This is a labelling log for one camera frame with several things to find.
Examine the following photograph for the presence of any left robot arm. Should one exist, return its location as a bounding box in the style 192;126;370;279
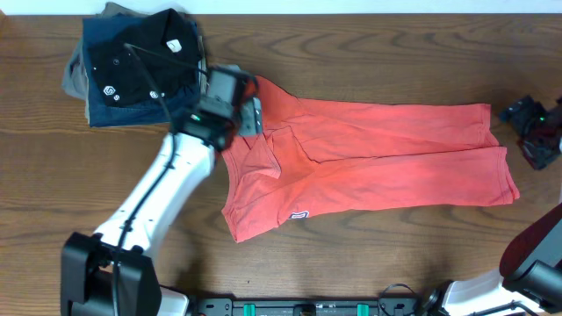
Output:
61;132;216;315

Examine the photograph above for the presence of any navy blue folded garment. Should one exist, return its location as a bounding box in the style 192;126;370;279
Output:
83;9;202;127

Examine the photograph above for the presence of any grey folded garment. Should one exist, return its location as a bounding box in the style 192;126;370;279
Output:
61;2;146;101

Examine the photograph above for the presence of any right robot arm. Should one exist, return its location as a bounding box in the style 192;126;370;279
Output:
414;96;561;316

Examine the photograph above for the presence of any black folded shirt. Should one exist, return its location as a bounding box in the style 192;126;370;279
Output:
87;9;202;107

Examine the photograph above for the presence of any red soccer t-shirt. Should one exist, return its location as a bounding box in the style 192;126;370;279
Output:
222;78;520;242

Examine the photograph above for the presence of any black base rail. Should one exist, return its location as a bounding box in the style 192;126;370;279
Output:
186;297;429;316

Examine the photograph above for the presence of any black right base cable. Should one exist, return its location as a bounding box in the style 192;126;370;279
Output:
378;283;422;316

